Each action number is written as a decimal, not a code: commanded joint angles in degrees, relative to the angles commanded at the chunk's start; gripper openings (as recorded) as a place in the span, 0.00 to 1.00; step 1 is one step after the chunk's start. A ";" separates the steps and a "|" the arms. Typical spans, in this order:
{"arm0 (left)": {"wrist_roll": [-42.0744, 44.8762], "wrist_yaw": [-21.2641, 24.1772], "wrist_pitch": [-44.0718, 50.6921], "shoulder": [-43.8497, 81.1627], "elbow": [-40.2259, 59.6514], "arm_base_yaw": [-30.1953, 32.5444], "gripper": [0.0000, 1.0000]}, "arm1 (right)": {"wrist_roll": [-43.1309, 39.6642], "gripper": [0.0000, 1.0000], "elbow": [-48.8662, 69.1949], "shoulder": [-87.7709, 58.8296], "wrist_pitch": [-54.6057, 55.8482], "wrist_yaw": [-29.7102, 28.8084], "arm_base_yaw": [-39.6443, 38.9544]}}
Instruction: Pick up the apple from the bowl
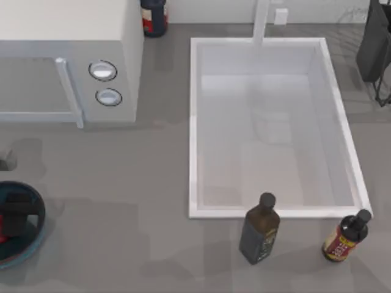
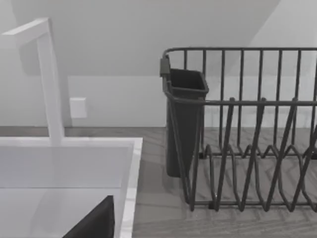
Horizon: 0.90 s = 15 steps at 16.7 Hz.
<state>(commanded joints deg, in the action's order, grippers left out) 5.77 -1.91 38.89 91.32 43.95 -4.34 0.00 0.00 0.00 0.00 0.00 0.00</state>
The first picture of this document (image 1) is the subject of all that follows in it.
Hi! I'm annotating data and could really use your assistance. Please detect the black wire rack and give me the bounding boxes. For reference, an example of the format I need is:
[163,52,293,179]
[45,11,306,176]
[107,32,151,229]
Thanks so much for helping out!
[356,0,391,107]

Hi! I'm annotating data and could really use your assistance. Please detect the large microwave knob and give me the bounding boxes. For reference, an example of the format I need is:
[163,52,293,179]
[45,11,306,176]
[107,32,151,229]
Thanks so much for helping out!
[88,60,118,82]

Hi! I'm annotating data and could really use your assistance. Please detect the microwave oven door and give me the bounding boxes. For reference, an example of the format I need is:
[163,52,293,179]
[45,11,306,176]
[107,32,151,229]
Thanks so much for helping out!
[0,56,84,129]

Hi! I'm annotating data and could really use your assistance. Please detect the red and white dark bottle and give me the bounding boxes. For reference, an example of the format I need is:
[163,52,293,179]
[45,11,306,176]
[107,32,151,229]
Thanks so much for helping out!
[140,0,169,38]

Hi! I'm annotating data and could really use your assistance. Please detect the small microwave knob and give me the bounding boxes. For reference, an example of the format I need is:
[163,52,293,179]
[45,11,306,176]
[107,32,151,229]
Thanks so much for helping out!
[95,87,123,107]

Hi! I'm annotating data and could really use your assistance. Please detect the dark square bottle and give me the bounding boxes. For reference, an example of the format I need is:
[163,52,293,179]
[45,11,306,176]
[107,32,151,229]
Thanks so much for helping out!
[238,192,281,266]

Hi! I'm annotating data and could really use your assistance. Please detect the dark blue round bowl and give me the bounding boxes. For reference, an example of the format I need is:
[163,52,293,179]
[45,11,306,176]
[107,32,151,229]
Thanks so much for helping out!
[0,180,47,269]

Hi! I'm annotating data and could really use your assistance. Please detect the microwave door handle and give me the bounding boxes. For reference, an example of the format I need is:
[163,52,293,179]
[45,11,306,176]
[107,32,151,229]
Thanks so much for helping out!
[55,57,84,129]

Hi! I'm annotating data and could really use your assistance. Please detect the white wall socket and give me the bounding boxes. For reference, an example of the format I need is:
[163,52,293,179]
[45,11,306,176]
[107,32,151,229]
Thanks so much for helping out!
[274,8,288,26]

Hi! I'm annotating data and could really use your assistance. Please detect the red label sauce bottle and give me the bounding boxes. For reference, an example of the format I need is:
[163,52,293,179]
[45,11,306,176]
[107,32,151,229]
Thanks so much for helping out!
[321,209,373,262]

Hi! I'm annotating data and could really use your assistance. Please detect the pale microwave oven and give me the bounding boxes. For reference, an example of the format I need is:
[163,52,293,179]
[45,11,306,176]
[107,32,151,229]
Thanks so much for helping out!
[0,0,145,129]

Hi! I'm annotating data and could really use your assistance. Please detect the white sink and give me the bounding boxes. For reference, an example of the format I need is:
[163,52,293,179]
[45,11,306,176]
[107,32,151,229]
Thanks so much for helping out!
[188,37,373,219]

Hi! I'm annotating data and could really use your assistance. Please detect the tall white tap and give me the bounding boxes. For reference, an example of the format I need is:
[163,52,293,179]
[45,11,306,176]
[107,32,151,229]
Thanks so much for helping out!
[252,0,269,46]

